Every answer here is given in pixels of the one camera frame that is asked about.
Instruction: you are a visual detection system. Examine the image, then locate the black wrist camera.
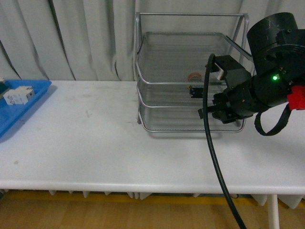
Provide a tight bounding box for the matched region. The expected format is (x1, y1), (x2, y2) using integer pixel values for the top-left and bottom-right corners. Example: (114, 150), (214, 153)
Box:
(212, 55), (252, 90)

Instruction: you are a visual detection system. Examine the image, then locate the silver mesh tiered rack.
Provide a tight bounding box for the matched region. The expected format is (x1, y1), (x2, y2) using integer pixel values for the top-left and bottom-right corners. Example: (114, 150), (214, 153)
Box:
(134, 12), (254, 133)

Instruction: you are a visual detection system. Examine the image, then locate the black cable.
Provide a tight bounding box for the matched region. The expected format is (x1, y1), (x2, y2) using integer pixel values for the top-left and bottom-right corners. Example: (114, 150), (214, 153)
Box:
(202, 53), (247, 229)

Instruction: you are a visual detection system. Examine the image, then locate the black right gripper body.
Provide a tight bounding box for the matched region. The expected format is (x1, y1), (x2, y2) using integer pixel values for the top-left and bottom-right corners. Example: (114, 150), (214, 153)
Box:
(207, 86), (264, 124)

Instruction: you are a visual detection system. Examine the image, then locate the white curtain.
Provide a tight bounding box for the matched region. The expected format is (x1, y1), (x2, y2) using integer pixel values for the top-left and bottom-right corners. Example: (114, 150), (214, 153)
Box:
(0, 0), (305, 81)

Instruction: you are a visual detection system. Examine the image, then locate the white circuit breaker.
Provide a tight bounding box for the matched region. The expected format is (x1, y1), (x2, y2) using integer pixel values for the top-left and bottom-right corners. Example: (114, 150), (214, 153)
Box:
(3, 86), (35, 105)

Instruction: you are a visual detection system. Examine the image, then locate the white table leg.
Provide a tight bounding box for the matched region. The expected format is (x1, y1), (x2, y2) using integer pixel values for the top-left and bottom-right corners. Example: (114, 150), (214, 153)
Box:
(267, 194), (280, 229)

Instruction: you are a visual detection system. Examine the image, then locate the red emergency stop button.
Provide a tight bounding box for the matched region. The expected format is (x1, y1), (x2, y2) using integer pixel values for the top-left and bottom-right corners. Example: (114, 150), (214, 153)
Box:
(187, 72), (203, 98)

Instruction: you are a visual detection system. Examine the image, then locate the green terminal block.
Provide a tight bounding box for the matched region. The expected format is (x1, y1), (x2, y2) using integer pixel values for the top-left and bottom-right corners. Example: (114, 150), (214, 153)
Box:
(0, 78), (10, 99)

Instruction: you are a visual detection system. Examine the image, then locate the blue plastic tray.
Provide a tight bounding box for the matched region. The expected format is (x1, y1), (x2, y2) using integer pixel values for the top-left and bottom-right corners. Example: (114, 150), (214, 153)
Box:
(0, 80), (52, 137)

